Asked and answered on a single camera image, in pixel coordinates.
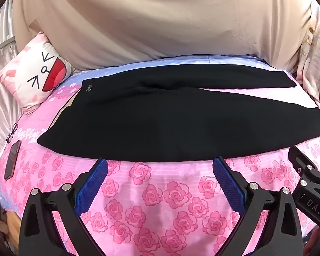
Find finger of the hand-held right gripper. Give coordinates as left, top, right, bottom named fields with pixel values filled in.
left=288, top=145, right=320, bottom=190

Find metal rail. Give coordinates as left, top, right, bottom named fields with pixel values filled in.
left=0, top=38, right=16, bottom=56

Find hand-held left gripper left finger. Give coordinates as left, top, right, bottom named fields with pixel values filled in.
left=19, top=159, right=108, bottom=256

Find pink rose print bedsheet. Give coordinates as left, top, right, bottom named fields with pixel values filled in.
left=0, top=54, right=320, bottom=256

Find white satin curtain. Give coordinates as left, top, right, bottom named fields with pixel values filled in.
left=0, top=0, right=24, bottom=166

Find beige backdrop cloth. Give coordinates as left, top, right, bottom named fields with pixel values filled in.
left=12, top=0, right=314, bottom=71

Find cream floral blanket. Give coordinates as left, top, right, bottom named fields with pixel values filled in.
left=296, top=0, right=320, bottom=118

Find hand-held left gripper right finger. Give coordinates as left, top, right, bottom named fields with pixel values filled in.
left=213, top=157, right=304, bottom=256

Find cat face pillow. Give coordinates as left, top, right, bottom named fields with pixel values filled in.
left=0, top=31, right=75, bottom=116

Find black eyeglasses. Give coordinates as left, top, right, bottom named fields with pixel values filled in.
left=5, top=123, right=20, bottom=142

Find black smartphone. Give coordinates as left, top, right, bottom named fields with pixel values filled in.
left=4, top=140, right=22, bottom=180

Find black pants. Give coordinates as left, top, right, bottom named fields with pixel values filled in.
left=37, top=63, right=320, bottom=163

